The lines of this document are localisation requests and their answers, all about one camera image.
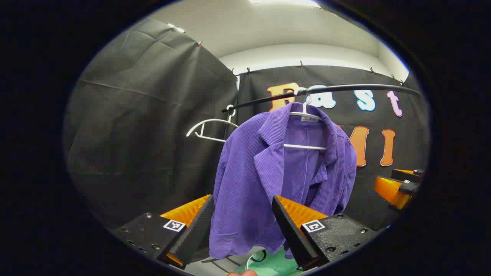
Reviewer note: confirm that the plain black backdrop cloth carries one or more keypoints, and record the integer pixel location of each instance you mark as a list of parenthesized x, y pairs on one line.
[(145, 115)]

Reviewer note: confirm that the white clothes hanger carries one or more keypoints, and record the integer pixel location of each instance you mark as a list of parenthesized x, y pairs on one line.
[(305, 147), (209, 121)]

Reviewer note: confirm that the green mesh laundry hamper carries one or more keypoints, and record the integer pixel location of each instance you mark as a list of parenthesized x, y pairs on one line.
[(276, 264)]

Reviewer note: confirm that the lettered black backdrop cloth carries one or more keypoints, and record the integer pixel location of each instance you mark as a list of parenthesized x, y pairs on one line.
[(368, 199)]

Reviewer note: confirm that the black clothes rack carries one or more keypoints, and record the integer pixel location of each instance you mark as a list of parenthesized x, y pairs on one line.
[(345, 88)]

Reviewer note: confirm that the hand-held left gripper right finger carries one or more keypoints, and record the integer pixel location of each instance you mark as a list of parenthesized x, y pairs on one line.
[(291, 230)]

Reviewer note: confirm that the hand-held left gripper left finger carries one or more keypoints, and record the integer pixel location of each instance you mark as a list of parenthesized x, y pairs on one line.
[(195, 230)]

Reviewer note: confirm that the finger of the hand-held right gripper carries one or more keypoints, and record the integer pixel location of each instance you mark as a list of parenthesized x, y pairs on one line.
[(408, 187), (406, 175)]

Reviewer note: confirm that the ceiling light panel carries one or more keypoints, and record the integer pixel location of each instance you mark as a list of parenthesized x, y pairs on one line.
[(287, 2)]

